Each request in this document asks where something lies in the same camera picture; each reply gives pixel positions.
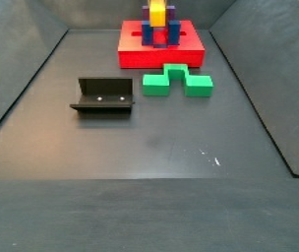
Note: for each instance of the green zigzag block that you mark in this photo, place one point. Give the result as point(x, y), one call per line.
point(197, 85)

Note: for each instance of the red slotted board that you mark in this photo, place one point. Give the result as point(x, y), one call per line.
point(138, 56)

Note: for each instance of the purple U block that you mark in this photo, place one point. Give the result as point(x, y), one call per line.
point(172, 12)

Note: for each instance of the yellow rectangular block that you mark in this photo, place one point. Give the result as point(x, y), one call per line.
point(158, 13)

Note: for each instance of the black angle bracket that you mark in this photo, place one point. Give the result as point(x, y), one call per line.
point(105, 93)

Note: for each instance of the dark blue U block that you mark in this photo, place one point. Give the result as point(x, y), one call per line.
point(162, 37)

